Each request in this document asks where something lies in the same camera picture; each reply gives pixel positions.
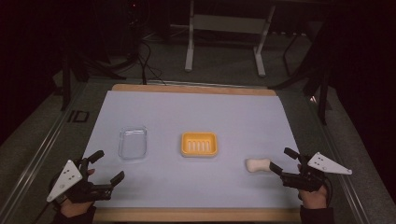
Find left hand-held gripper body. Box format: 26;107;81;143
46;158;114;203

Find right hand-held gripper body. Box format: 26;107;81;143
280;151;354;192

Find person's right hand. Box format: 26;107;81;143
297;185;330;209

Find person's left hand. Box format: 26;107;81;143
60;168;96;218

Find clear plastic container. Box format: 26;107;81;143
117;125;149;162

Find black tripod stand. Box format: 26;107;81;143
59;46;127;112
269;31;333;126

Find pale table mat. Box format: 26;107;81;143
81;90;304;209

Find yellow soap dish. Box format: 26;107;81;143
180;131;219;158

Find metal floor rail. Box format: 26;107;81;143
306;92;376;224
0;81;89;220

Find black floor cables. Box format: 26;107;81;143
135;39;167;86

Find white metal stand frame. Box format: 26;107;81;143
184;0;276;78

